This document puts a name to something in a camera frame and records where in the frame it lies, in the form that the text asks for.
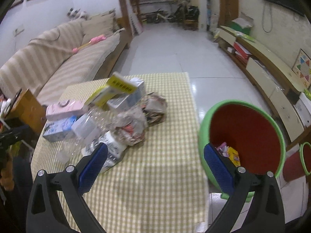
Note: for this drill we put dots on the red flat box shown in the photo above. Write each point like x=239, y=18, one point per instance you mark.
x=242, y=51

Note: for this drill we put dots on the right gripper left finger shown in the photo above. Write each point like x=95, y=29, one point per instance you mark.
x=44, y=211

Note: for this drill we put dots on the printed paper ball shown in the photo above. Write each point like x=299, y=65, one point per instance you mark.
x=154, y=107

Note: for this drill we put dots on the yellow iced tea carton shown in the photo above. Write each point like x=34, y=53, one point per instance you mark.
x=233, y=156

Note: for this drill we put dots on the blue white box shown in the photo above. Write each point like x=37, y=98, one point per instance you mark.
x=58, y=130

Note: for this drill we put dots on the striped beige sofa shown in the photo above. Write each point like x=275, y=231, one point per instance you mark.
x=47, y=65

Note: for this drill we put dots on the wooden side cabinet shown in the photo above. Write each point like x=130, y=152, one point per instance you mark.
x=29, y=111

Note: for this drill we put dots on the pink plastic wrapper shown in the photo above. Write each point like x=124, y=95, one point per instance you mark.
x=223, y=149

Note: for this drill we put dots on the green storage box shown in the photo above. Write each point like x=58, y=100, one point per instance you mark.
x=241, y=25

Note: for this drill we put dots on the red bin with green rim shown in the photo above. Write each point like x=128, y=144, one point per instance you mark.
x=250, y=131

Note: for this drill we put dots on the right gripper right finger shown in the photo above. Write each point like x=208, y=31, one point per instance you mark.
x=266, y=212

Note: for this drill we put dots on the yellow white cardboard box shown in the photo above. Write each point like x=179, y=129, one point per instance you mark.
x=115, y=85

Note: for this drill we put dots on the chinese checkers board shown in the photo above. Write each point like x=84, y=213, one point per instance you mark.
x=302, y=68

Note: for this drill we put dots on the white printed carton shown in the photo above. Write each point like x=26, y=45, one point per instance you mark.
x=124, y=102

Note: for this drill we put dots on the clear plastic bottle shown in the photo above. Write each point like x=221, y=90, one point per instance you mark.
x=85, y=135

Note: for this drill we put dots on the yellow checkered tablecloth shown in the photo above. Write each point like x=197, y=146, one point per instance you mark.
x=160, y=184

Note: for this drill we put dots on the white grey plastic bag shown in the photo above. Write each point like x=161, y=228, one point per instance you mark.
x=126, y=130

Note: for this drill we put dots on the long low TV cabinet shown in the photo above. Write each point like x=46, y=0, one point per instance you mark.
x=278, y=84

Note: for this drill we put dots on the beige sofa cushion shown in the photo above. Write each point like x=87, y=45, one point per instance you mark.
x=102, y=24

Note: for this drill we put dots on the pink rectangular box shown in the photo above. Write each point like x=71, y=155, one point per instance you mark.
x=65, y=109

